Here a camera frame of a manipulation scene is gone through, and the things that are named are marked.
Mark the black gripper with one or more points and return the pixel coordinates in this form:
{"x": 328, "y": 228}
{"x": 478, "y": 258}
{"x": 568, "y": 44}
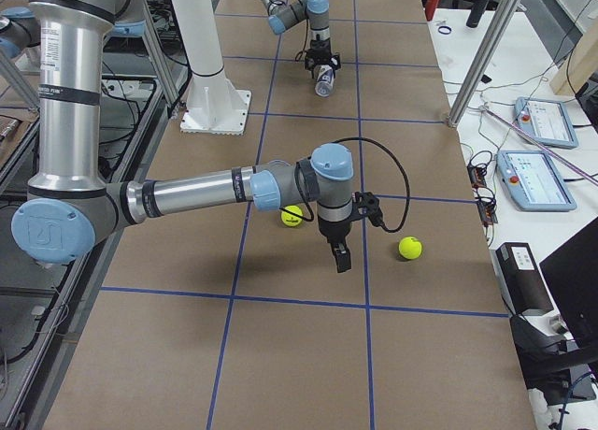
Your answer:
{"x": 334, "y": 229}
{"x": 320, "y": 43}

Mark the tennis ball can holder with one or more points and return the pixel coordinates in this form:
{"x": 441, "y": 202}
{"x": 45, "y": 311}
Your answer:
{"x": 325, "y": 81}

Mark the yellow tennis ball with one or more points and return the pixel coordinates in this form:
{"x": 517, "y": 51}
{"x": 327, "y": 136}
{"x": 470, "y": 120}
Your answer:
{"x": 410, "y": 248}
{"x": 291, "y": 216}

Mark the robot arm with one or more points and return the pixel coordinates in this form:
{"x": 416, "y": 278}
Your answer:
{"x": 284, "y": 14}
{"x": 71, "y": 208}

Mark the brown paper table cover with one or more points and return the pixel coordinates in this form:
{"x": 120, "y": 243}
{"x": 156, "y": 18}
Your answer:
{"x": 225, "y": 318}

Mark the black water bottle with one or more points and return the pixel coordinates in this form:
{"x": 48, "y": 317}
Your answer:
{"x": 477, "y": 10}

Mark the black box device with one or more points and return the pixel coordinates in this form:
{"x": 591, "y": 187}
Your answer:
{"x": 526, "y": 290}

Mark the teach pendant near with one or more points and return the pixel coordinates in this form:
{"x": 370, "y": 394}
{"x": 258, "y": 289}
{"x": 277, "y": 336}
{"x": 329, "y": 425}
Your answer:
{"x": 533, "y": 181}

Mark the teach pendant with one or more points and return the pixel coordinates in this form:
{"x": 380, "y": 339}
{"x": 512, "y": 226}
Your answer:
{"x": 546, "y": 121}
{"x": 533, "y": 181}

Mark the black monitor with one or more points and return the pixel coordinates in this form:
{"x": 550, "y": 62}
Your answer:
{"x": 570, "y": 273}

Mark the teach pendant far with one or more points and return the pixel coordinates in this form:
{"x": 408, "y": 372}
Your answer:
{"x": 546, "y": 121}

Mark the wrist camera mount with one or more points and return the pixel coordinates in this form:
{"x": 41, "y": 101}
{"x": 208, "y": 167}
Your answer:
{"x": 365, "y": 205}

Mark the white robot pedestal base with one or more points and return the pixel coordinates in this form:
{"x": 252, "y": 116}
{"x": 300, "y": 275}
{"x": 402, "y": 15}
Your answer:
{"x": 213, "y": 104}

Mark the aluminium frame post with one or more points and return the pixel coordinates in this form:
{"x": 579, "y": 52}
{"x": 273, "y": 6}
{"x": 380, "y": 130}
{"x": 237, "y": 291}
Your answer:
{"x": 500, "y": 20}

